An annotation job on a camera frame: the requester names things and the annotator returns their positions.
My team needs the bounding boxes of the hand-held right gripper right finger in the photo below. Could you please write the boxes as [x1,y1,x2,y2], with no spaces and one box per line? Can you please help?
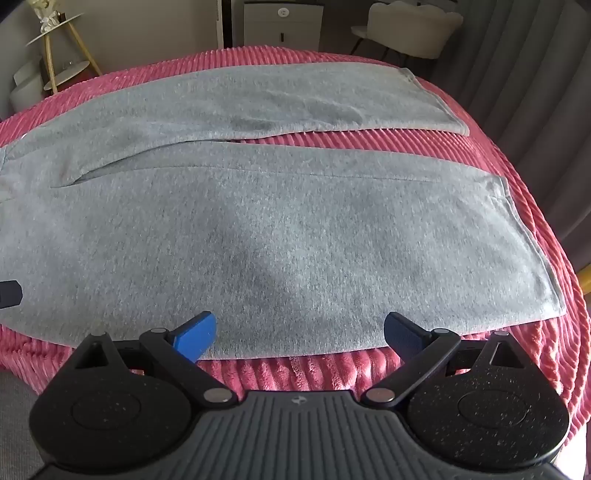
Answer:
[362,311,529,409]

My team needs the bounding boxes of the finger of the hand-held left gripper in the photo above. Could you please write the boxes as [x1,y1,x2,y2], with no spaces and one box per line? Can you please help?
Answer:
[0,279,23,309]

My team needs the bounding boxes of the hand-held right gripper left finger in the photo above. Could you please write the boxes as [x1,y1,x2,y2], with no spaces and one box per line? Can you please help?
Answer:
[69,311,238,407]

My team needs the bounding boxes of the grey pants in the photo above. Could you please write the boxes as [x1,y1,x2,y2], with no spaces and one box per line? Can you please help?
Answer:
[0,62,567,361]

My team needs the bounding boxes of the pink ribbed blanket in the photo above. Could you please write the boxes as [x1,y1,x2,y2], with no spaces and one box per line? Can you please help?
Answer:
[0,46,591,446]

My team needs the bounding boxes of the white round stool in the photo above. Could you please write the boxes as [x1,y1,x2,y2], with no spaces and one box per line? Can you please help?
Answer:
[10,59,51,112]

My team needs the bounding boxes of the gold-legged round side table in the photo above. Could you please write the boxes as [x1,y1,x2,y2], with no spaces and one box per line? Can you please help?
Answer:
[25,9,103,95]

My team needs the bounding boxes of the white table ornament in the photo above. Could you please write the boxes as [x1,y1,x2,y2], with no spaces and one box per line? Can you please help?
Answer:
[36,0,63,34]

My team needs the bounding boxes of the grey curtain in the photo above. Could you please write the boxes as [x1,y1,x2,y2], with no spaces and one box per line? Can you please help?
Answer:
[431,0,591,296]

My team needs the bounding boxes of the white shell-back chair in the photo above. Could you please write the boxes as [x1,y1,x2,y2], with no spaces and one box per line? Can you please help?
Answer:
[350,2,464,77]

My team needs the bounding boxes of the white standing panel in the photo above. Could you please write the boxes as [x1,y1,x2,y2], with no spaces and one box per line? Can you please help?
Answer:
[215,0,232,49]

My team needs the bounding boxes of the small white cabinet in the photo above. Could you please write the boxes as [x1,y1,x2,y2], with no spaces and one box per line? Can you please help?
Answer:
[242,0,324,51]

